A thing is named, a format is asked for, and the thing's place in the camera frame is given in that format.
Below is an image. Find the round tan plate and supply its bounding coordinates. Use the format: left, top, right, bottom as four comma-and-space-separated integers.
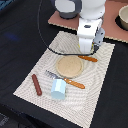
56, 56, 83, 78

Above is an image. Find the light blue cup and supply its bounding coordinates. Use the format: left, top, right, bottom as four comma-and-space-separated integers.
51, 79, 66, 99

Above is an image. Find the pink toy stove board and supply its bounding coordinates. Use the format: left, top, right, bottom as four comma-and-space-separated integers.
48, 0, 128, 43

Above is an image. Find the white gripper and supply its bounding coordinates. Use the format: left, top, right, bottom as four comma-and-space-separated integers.
77, 18, 105, 54

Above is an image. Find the beige bowl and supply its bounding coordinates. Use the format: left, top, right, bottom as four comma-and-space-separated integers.
119, 5, 128, 30

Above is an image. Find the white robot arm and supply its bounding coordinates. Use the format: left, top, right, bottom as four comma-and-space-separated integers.
48, 0, 106, 54

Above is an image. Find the black cable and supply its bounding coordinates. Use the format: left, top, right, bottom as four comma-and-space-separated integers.
37, 0, 96, 57

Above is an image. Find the beige woven placemat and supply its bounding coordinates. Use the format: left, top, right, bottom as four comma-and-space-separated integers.
12, 30, 116, 128

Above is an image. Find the fork with orange handle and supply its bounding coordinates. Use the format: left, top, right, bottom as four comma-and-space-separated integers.
45, 70, 85, 89

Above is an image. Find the knife with orange handle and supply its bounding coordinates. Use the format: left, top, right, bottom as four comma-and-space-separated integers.
78, 56, 98, 62

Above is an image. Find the brown toy sausage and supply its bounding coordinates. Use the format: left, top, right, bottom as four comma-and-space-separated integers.
32, 74, 42, 96

